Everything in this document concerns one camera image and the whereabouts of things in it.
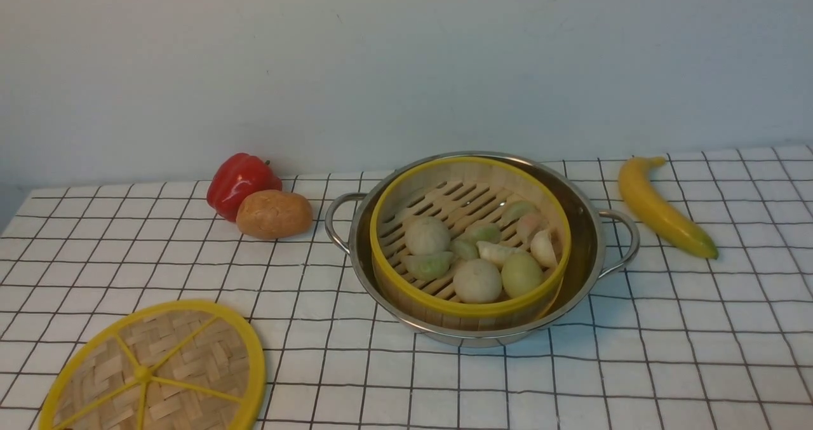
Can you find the woven bamboo steamer lid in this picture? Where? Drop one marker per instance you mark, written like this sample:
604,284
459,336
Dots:
191,364

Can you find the stainless steel pot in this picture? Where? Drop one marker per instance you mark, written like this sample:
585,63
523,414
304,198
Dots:
603,242

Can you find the white round bun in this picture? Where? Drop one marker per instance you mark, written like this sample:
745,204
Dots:
477,282
425,236

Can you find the green dumpling left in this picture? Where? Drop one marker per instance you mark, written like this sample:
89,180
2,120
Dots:
428,267

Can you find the pale green dumpling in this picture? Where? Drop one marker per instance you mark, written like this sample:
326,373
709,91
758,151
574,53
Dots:
489,233

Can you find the white dumpling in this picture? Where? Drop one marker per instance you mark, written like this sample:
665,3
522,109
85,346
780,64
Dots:
495,253

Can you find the white round bun front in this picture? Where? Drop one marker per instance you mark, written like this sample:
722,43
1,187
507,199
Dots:
477,282

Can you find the pink dumpling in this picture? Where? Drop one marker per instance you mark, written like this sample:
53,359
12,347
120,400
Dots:
528,225

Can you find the brown potato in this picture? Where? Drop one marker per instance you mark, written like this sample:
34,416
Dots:
272,214

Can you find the cream dumpling right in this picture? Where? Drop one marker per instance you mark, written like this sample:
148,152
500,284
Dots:
542,250

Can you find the red bell pepper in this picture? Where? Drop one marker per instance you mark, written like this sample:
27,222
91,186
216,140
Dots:
238,177

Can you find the yellow banana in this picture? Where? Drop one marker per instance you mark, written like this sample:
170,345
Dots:
654,211

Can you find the white black grid tablecloth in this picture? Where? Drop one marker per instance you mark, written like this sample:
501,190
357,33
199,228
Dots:
673,342

